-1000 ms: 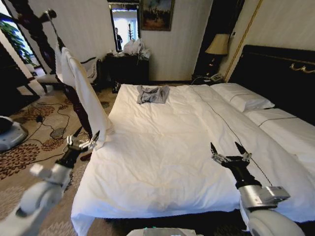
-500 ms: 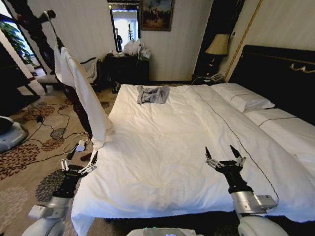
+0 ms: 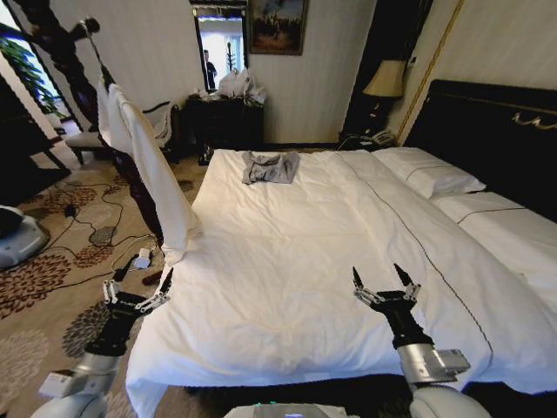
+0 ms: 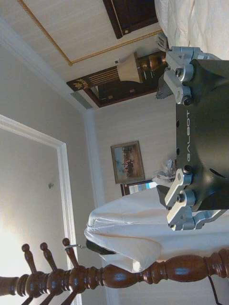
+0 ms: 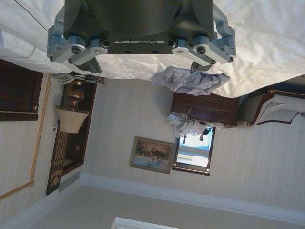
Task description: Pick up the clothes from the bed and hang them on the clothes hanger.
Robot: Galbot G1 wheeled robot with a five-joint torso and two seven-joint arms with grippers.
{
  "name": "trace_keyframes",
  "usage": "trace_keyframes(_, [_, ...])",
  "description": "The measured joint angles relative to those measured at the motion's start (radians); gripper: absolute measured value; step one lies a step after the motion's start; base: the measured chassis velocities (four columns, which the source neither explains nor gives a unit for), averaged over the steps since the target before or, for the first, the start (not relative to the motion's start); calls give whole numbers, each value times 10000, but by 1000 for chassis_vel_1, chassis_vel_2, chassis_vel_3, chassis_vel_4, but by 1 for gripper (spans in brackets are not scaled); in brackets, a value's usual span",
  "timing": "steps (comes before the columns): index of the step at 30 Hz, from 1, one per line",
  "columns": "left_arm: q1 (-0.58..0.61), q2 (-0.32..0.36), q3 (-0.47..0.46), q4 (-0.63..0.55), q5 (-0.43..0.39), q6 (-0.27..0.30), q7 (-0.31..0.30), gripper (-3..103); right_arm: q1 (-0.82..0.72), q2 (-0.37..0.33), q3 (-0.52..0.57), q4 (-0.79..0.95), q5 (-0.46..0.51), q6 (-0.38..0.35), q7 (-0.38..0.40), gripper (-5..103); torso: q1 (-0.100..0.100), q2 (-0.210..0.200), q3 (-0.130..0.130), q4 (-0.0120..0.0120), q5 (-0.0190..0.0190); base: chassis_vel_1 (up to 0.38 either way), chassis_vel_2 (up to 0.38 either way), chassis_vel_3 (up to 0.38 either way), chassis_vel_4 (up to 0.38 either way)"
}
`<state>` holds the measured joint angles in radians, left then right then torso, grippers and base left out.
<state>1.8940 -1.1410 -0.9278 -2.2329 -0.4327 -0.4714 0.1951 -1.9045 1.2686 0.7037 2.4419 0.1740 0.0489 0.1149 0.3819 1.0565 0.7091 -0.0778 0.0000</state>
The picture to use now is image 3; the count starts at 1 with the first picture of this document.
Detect white hanging garment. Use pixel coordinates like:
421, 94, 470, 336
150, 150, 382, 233
96, 78, 204, 266

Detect dark framed mirror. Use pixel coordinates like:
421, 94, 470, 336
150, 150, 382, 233
189, 0, 250, 95

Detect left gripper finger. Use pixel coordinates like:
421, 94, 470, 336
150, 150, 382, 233
134, 266, 175, 313
102, 256, 138, 305

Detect dark wooden clothes stand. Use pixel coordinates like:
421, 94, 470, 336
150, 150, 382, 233
8, 0, 167, 287

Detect white bed duvet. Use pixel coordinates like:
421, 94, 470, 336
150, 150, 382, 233
124, 147, 557, 418

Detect white robot front shell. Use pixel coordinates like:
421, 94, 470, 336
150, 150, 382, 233
224, 402, 347, 418

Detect framed dark painting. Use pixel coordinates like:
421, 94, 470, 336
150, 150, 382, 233
246, 0, 311, 57

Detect white desk telephone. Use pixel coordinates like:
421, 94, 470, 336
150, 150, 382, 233
371, 129, 398, 147

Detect dark wooden cabinet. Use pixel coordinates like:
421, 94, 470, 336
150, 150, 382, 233
0, 73, 73, 206

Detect dark wooden chair pale seat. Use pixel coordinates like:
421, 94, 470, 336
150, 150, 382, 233
64, 101, 182, 165

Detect black floor cable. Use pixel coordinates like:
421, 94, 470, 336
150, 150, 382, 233
42, 184, 158, 263

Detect grey crumpled clothes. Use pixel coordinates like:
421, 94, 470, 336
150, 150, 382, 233
241, 151, 301, 186

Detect table lamp with beige shade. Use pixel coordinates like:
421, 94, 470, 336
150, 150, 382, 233
362, 58, 408, 122

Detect dark wooden dresser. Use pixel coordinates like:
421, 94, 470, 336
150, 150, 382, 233
184, 95, 266, 152

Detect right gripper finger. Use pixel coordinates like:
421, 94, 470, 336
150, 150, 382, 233
393, 262, 423, 302
351, 266, 385, 311

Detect dark bed base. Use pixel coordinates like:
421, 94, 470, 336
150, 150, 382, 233
182, 373, 557, 418

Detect black bed headboard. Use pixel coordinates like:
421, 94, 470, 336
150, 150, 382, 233
402, 78, 557, 223

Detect green potted plant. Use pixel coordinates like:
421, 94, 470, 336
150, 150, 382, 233
0, 33, 64, 119

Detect white plastic bags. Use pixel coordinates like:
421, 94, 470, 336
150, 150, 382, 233
215, 68, 268, 106

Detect white pillow with dark stripe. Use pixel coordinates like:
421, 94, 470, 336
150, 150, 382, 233
372, 146, 487, 199
430, 191, 557, 302

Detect dark nightstand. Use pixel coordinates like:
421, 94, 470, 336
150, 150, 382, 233
338, 129, 402, 152

